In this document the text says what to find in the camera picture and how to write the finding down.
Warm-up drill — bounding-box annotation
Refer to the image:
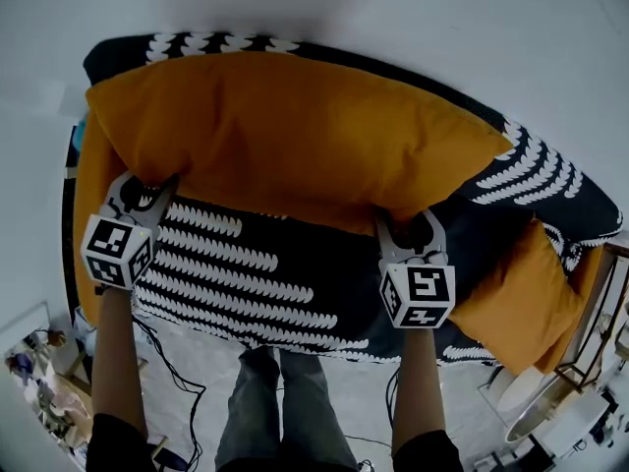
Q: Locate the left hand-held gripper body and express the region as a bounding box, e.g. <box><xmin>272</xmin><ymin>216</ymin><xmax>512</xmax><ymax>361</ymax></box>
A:
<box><xmin>80</xmin><ymin>198</ymin><xmax>161</xmax><ymax>291</ymax></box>

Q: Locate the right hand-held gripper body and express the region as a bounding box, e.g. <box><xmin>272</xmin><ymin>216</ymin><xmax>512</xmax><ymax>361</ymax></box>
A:
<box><xmin>377</xmin><ymin>249</ymin><xmax>457</xmax><ymax>330</ymax></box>

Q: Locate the orange cushion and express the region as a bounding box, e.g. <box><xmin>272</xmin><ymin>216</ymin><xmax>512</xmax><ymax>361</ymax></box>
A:
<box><xmin>86</xmin><ymin>50</ymin><xmax>515</xmax><ymax>238</ymax></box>
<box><xmin>449</xmin><ymin>218</ymin><xmax>589</xmax><ymax>376</ymax></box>

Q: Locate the person's left forearm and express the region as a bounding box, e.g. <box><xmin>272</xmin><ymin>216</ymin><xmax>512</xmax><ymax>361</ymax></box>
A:
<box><xmin>91</xmin><ymin>286</ymin><xmax>149</xmax><ymax>437</ymax></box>

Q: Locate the person's right forearm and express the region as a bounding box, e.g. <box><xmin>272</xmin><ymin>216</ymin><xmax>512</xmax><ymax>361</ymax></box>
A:
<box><xmin>390</xmin><ymin>326</ymin><xmax>447</xmax><ymax>455</ymax></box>

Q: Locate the orange sofa with patterned throw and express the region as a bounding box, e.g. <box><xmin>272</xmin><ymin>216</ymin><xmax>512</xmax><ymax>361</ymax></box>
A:
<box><xmin>82</xmin><ymin>30</ymin><xmax>624</xmax><ymax>366</ymax></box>

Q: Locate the teal bag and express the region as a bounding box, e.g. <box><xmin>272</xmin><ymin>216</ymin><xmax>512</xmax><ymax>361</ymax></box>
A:
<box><xmin>70</xmin><ymin>115</ymin><xmax>90</xmax><ymax>166</ymax></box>

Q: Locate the light blue cloth pile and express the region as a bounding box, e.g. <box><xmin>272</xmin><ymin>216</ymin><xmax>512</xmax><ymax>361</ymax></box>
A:
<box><xmin>73</xmin><ymin>307</ymin><xmax>100</xmax><ymax>334</ymax></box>

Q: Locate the round beige basket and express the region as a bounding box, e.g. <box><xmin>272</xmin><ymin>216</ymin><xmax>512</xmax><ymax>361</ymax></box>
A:
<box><xmin>490</xmin><ymin>366</ymin><xmax>594</xmax><ymax>445</ymax></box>

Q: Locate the wooden shelf rack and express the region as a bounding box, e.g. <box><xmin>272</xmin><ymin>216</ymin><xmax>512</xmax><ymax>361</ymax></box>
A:
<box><xmin>554</xmin><ymin>241</ymin><xmax>629</xmax><ymax>393</ymax></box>

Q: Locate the person's black printed shirt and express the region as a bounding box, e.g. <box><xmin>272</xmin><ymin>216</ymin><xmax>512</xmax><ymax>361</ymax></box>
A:
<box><xmin>86</xmin><ymin>413</ymin><xmax>464</xmax><ymax>472</ymax></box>

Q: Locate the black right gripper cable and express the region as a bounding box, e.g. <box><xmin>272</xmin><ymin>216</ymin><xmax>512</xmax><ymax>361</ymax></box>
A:
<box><xmin>385</xmin><ymin>364</ymin><xmax>402</xmax><ymax>428</ymax></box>

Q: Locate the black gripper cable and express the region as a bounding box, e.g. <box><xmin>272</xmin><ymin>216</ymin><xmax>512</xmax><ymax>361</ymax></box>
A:
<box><xmin>385</xmin><ymin>364</ymin><xmax>402</xmax><ymax>428</ymax></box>
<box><xmin>131</xmin><ymin>307</ymin><xmax>208</xmax><ymax>472</ymax></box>

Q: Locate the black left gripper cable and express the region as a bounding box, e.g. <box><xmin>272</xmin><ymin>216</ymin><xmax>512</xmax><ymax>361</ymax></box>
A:
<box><xmin>131</xmin><ymin>307</ymin><xmax>208</xmax><ymax>472</ymax></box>

